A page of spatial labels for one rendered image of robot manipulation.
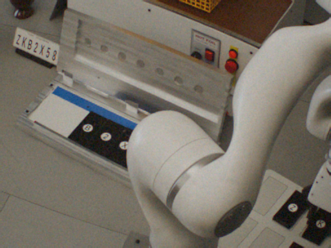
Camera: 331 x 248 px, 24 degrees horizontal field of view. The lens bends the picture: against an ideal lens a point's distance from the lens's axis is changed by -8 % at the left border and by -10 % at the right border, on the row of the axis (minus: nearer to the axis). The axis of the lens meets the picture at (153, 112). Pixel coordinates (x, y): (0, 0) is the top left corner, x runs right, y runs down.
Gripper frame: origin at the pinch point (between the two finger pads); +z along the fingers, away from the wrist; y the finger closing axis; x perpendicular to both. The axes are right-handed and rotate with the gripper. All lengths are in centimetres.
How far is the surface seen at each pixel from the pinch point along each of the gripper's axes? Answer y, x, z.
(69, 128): -63, -8, 3
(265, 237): -9.8, -8.5, 4.4
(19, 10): -104, 19, -3
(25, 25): -99, 17, 0
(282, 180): -14.7, 7.6, 1.0
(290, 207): -8.7, 0.6, 1.2
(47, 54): -83, 8, -1
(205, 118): -36.5, 5.2, -6.9
